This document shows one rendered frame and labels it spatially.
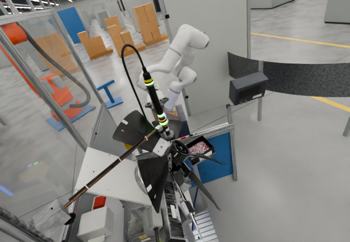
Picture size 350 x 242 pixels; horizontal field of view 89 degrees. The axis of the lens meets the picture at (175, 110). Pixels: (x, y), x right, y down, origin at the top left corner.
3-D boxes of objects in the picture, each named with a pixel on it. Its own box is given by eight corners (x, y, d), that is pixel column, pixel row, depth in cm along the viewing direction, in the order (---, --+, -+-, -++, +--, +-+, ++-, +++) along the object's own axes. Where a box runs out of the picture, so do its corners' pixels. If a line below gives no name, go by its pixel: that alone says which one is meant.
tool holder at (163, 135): (165, 143, 100) (161, 130, 95) (158, 139, 105) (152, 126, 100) (176, 133, 105) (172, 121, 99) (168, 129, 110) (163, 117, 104)
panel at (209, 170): (163, 197, 198) (142, 158, 161) (163, 196, 198) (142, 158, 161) (233, 174, 200) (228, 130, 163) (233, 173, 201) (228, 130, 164)
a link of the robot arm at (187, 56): (183, 84, 158) (168, 74, 161) (190, 75, 163) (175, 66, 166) (196, 38, 114) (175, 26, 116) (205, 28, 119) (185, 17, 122)
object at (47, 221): (46, 242, 67) (30, 232, 62) (41, 229, 71) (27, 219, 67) (72, 218, 72) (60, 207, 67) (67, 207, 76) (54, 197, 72)
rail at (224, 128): (138, 161, 159) (135, 155, 155) (138, 158, 163) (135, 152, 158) (234, 130, 162) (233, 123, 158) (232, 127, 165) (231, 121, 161)
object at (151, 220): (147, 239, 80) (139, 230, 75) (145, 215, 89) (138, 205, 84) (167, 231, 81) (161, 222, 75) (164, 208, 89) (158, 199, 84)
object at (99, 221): (84, 250, 103) (73, 243, 97) (89, 221, 117) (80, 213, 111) (112, 241, 104) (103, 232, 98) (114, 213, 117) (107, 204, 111)
